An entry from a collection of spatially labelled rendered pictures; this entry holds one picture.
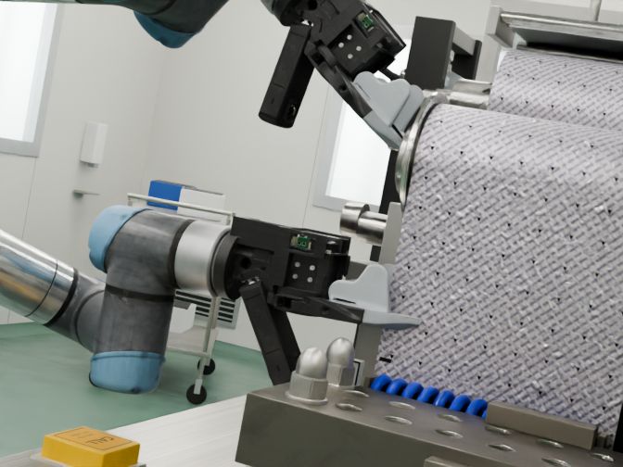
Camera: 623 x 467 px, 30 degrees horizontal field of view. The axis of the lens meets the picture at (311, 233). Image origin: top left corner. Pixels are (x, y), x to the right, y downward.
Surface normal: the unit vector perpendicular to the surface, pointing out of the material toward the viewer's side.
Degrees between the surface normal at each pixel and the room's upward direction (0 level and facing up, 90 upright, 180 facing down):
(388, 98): 90
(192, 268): 101
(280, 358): 91
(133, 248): 90
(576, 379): 90
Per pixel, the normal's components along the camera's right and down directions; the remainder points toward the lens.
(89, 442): 0.18, -0.98
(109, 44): 0.91, 0.19
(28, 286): 0.45, 0.21
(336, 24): -0.37, -0.03
